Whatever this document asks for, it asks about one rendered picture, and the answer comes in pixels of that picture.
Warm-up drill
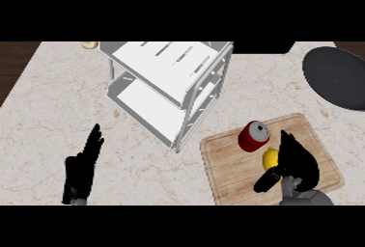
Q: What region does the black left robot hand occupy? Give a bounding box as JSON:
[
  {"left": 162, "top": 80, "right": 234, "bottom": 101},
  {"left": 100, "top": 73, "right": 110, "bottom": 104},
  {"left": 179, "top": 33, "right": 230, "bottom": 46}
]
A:
[{"left": 61, "top": 123, "right": 106, "bottom": 206}]

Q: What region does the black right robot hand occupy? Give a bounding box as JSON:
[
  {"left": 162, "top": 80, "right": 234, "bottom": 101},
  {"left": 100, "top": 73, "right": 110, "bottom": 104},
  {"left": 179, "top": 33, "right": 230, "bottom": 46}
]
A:
[{"left": 253, "top": 129, "right": 321, "bottom": 194}]

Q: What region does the yellow lemon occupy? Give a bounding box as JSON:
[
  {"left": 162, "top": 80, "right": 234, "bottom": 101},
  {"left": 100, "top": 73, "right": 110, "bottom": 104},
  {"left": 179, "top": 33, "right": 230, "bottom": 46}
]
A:
[{"left": 262, "top": 146, "right": 283, "bottom": 172}]

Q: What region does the wooden cutting board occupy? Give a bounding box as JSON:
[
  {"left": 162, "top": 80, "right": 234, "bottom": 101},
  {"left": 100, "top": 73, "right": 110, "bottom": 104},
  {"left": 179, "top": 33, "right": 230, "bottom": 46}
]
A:
[{"left": 199, "top": 112, "right": 346, "bottom": 206}]

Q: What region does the red can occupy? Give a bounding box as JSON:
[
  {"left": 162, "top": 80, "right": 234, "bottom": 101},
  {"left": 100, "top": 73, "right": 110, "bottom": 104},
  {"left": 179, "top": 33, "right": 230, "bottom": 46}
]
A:
[{"left": 237, "top": 120, "right": 273, "bottom": 153}]

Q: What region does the dark grey round pan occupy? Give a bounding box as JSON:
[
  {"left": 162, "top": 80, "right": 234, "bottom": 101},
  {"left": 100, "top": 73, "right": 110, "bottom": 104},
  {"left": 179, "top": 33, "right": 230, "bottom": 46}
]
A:
[{"left": 304, "top": 46, "right": 365, "bottom": 112}]

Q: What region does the black appliance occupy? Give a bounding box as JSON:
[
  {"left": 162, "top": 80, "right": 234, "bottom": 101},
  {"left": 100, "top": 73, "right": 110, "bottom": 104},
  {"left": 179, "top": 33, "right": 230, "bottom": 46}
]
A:
[{"left": 233, "top": 41, "right": 298, "bottom": 55}]

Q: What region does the small tan round object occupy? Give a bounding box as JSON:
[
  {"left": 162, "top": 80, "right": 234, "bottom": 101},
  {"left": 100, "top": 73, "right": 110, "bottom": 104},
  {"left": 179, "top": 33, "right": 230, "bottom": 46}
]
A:
[{"left": 80, "top": 41, "right": 101, "bottom": 50}]

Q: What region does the white tiered wire basket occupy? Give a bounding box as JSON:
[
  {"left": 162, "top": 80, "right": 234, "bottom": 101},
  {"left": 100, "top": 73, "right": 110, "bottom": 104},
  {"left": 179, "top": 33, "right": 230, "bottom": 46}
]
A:
[{"left": 100, "top": 41, "right": 236, "bottom": 154}]

